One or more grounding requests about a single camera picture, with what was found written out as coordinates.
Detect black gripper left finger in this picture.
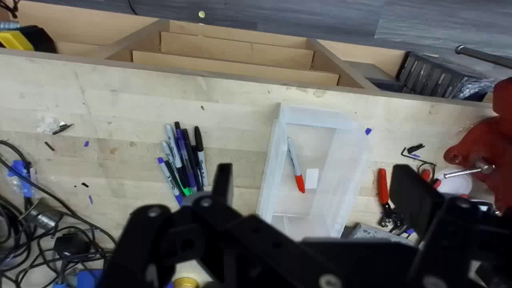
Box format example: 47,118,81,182
105,161,343,288

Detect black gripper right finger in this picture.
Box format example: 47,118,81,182
389,163,512,288

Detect purple marker pen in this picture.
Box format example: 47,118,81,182
173,120,199,193

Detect grey pen blue cap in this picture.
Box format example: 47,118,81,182
156,155,188,208

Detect grey marker pen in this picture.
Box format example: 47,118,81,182
161,141,185,189

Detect navy blue marker pen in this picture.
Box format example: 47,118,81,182
180,126,205,192

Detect black marker pen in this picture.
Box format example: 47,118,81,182
193,125,212,192

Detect grey pen green cap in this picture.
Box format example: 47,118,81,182
164,123,196,198

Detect clear plastic storage box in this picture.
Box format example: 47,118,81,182
258,102,373,240

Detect red capped marker pen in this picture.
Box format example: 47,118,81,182
285,136,309,195

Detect black slotted storage bin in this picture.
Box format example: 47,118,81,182
397,49,485,101

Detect brass wool tip cleaner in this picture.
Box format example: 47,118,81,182
172,275,201,288

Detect white round object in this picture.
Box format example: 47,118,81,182
434,169,474,197

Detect red bench vise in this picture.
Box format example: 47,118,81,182
442,77,512,214

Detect black allen key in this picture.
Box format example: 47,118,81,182
401,141,428,161

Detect small black screw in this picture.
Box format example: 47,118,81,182
52,121,76,136

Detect small white block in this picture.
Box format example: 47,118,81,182
305,168,322,192

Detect wooden workbench shelf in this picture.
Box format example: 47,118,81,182
53,17,409,93

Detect yellow and black tool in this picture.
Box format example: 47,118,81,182
0,29,58,54

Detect red handled pliers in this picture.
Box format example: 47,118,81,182
377,166,409,232

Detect black cable bundle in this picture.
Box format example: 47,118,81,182
0,139,117,288

